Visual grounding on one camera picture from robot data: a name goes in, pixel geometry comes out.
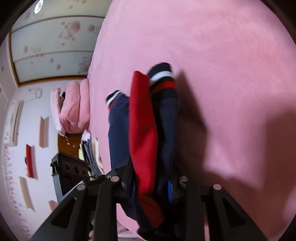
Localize navy red varsity jacket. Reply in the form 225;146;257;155
106;62;179;240

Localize stack of folded clothes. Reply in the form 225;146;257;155
78;130;105;178

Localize dark wooden headboard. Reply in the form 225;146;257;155
58;133;82;158

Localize folded pink quilt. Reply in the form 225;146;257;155
60;78;90;134

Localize pink white pillow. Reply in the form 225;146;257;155
50;86;66;137

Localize floral sliding wardrobe doors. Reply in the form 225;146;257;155
8;0;111;86

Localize pink plush bed blanket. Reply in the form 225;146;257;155
88;1;295;240

